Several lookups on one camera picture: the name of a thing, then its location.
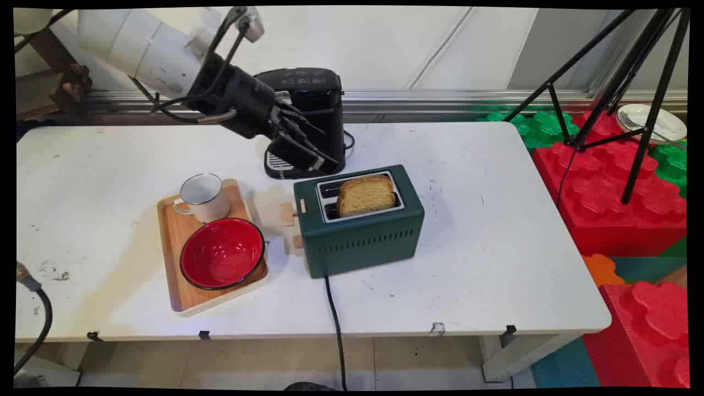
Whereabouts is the silver fork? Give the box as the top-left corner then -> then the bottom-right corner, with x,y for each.
618,112 -> 688,151

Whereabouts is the orange foam piece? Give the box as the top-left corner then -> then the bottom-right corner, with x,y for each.
581,253 -> 626,288

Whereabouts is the aluminium wall rail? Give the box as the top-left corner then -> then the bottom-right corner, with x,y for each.
82,89 -> 688,117

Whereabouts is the green toaster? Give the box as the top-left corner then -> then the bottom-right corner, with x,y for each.
293,164 -> 425,279

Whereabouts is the wooden serving tray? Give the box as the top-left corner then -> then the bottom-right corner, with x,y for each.
157,178 -> 271,318

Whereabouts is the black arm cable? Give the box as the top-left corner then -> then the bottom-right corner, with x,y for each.
131,10 -> 249,125

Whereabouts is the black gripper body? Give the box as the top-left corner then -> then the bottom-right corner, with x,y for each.
189,52 -> 279,140

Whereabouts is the white enamel mug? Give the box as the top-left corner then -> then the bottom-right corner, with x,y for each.
172,173 -> 231,224

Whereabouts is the red enamel bowl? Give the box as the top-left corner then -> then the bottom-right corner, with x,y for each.
179,218 -> 267,291

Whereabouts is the black cable with connector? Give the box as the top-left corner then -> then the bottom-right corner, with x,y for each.
14,261 -> 54,378

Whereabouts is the black toaster power cable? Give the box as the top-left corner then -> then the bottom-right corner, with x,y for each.
323,274 -> 349,391

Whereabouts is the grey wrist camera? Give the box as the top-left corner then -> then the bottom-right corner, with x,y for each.
233,7 -> 265,44

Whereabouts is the white plate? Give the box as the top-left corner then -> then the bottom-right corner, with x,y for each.
616,103 -> 688,145

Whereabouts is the teal foam mat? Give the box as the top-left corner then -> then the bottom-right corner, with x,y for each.
530,336 -> 601,389

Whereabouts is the black coffee machine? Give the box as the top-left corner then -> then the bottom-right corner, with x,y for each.
254,67 -> 348,180

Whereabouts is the green foam block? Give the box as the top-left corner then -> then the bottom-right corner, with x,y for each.
648,141 -> 688,199
476,109 -> 581,150

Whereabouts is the white table leg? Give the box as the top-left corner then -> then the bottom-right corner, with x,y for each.
481,332 -> 585,383

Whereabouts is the brown bread slice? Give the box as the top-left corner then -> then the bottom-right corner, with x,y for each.
336,174 -> 397,218

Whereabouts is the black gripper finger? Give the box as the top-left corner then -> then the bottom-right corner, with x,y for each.
274,101 -> 340,167
268,130 -> 326,173

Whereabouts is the large red foam block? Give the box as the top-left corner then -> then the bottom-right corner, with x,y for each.
531,110 -> 688,258

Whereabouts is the black tripod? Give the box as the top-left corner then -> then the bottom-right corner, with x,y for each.
503,8 -> 691,205

